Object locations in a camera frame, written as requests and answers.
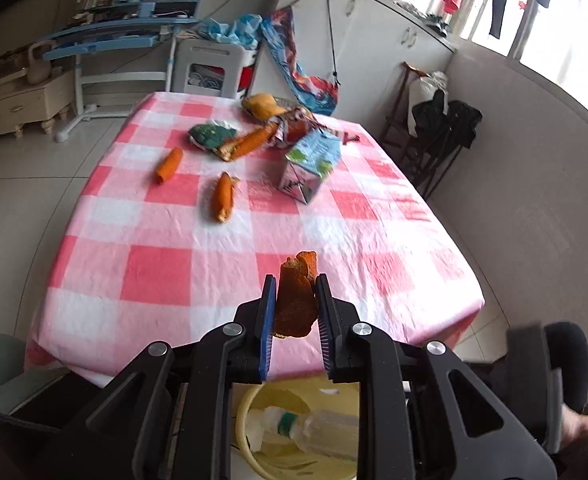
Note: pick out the white tall cabinet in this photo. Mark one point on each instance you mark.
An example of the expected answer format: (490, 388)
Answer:
(372, 38)

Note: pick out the white stuffed bag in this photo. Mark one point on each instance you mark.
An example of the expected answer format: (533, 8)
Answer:
(423, 90)

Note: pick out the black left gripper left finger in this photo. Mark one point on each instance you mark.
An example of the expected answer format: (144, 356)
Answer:
(251, 360)

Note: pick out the blue kids study desk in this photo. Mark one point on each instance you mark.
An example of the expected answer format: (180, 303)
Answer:
(154, 23)

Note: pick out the colourful hanging bag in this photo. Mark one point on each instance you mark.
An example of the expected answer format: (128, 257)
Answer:
(319, 95)

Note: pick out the orange peel piece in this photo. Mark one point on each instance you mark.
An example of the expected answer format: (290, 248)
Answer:
(296, 306)

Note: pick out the clear plastic bottle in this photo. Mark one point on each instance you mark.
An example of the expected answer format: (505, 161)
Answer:
(319, 432)

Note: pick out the white plastic stool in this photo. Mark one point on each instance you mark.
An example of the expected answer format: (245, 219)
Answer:
(207, 68)

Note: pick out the cream tv stand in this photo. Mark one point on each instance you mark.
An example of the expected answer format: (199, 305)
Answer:
(23, 104)

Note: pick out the orange peel long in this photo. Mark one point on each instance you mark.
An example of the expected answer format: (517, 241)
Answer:
(250, 142)

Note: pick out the blue milk carton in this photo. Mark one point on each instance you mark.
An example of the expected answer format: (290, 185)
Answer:
(309, 163)

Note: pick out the red white checkered tablecloth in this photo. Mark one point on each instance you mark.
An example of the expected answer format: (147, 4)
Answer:
(142, 261)

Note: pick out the wooden chair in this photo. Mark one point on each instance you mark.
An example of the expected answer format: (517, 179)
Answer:
(395, 132)

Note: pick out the light blue crumpled cloth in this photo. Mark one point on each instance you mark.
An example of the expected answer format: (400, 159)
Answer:
(243, 32)

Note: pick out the green snack wrapper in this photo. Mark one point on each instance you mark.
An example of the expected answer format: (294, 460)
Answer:
(212, 134)

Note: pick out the yellow trash basin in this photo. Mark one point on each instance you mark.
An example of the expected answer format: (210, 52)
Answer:
(256, 456)

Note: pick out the cream kettlebell vase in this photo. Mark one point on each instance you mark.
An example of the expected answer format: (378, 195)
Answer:
(39, 69)

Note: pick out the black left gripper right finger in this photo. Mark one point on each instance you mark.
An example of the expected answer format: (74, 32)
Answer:
(338, 341)

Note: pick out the yellow mango back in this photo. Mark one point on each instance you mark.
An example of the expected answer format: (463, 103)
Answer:
(262, 106)

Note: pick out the red snack wrapper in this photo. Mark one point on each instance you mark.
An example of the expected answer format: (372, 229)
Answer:
(292, 125)

